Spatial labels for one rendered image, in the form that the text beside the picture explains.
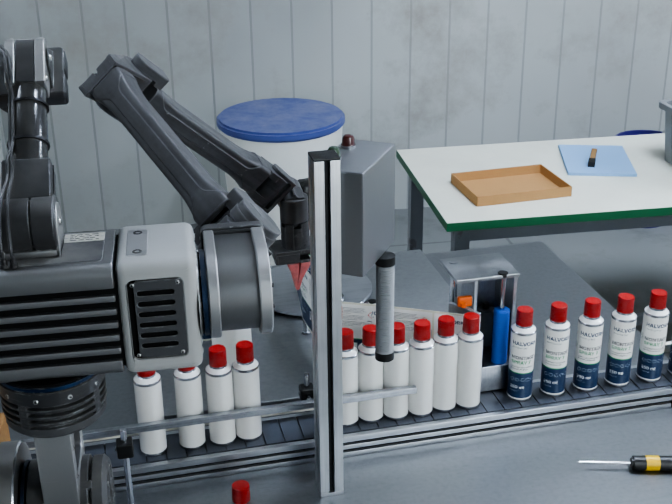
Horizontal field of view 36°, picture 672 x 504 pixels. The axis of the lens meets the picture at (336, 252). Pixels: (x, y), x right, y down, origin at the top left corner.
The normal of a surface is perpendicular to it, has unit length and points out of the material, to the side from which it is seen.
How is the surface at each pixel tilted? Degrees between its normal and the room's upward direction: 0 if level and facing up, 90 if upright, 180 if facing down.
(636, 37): 90
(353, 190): 90
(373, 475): 0
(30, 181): 44
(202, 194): 61
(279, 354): 0
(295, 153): 94
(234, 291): 68
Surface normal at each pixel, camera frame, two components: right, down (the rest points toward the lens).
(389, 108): 0.16, 0.40
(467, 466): -0.01, -0.91
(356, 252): -0.36, 0.38
